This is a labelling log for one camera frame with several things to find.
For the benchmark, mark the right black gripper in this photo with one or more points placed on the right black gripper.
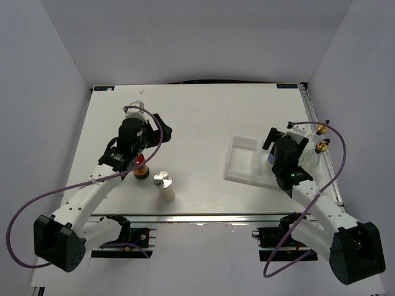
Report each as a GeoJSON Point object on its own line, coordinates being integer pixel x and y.
{"type": "Point", "coordinates": [271, 137]}

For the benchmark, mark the left blue corner sticker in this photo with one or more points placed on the left blue corner sticker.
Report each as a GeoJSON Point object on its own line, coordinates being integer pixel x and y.
{"type": "Point", "coordinates": [103, 88]}

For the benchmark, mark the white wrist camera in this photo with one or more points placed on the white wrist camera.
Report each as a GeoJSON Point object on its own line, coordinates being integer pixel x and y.
{"type": "Point", "coordinates": [135, 110]}
{"type": "Point", "coordinates": [296, 132]}

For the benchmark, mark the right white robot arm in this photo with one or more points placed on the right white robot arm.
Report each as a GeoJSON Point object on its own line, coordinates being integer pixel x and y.
{"type": "Point", "coordinates": [353, 249]}

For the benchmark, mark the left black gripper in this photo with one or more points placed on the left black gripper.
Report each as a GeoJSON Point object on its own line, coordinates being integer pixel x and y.
{"type": "Point", "coordinates": [160, 135]}

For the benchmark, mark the blue label silver cap shaker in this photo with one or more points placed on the blue label silver cap shaker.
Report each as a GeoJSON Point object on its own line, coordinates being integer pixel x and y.
{"type": "Point", "coordinates": [270, 159]}

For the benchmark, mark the glass bottle with dark sauce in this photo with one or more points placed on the glass bottle with dark sauce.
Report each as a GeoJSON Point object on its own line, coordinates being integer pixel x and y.
{"type": "Point", "coordinates": [311, 159]}

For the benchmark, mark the white silver cap shaker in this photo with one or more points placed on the white silver cap shaker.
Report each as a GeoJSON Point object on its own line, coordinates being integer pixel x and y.
{"type": "Point", "coordinates": [163, 182]}

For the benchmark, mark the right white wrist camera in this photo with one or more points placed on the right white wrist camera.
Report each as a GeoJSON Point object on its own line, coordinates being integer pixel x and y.
{"type": "Point", "coordinates": [296, 132]}

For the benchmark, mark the clear glass bottle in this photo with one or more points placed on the clear glass bottle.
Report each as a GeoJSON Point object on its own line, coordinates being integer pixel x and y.
{"type": "Point", "coordinates": [316, 135]}

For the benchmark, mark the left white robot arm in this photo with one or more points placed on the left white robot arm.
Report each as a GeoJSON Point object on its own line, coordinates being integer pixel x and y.
{"type": "Point", "coordinates": [63, 238]}

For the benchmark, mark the blue corner sticker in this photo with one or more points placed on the blue corner sticker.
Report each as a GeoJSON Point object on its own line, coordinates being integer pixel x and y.
{"type": "Point", "coordinates": [287, 86]}
{"type": "Point", "coordinates": [103, 88]}

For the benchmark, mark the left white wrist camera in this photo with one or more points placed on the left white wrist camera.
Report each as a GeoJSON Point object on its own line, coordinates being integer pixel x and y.
{"type": "Point", "coordinates": [135, 110]}

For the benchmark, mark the white three-slot organizer tray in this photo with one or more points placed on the white three-slot organizer tray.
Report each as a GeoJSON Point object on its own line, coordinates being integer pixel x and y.
{"type": "Point", "coordinates": [246, 164]}

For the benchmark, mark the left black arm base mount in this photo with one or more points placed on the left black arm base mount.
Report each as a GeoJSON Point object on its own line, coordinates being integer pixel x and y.
{"type": "Point", "coordinates": [132, 242]}

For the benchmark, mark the right blue corner sticker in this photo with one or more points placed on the right blue corner sticker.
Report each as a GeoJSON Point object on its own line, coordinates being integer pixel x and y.
{"type": "Point", "coordinates": [287, 86]}

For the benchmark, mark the red lid sauce jar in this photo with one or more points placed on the red lid sauce jar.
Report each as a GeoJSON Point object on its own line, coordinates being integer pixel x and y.
{"type": "Point", "coordinates": [142, 172]}

